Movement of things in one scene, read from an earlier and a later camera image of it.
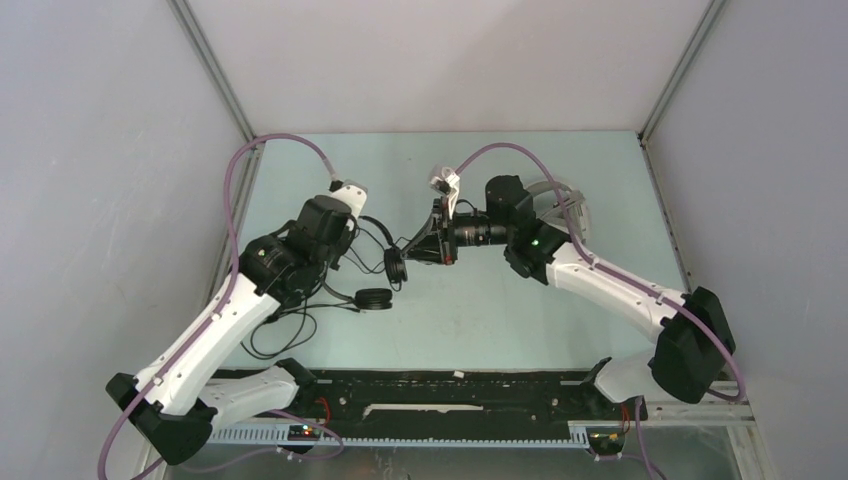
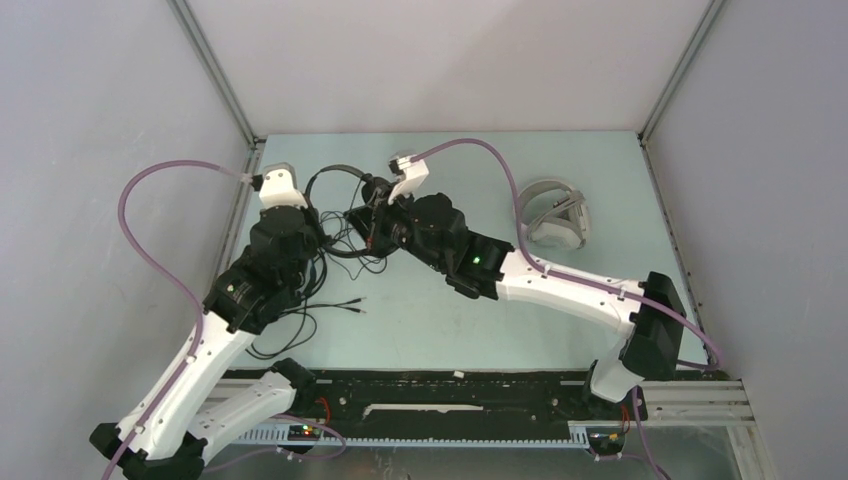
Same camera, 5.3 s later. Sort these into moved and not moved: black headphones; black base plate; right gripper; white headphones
Moved: right gripper; black headphones
Not moved: white headphones; black base plate
